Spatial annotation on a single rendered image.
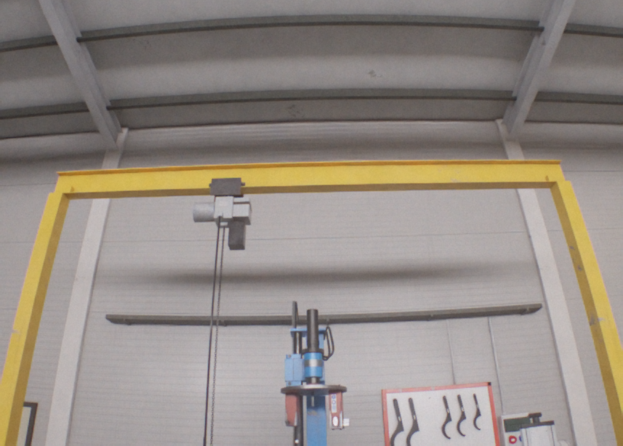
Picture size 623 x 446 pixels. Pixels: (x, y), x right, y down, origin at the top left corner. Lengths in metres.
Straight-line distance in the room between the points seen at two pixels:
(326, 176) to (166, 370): 3.52
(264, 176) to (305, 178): 0.40
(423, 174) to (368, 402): 3.07
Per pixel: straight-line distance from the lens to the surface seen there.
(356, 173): 4.35
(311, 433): 4.36
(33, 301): 4.45
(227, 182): 4.25
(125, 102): 8.01
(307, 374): 3.96
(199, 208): 4.16
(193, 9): 6.82
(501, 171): 4.75
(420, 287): 6.50
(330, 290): 6.32
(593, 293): 4.43
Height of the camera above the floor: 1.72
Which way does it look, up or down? 29 degrees up
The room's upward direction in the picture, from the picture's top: 1 degrees counter-clockwise
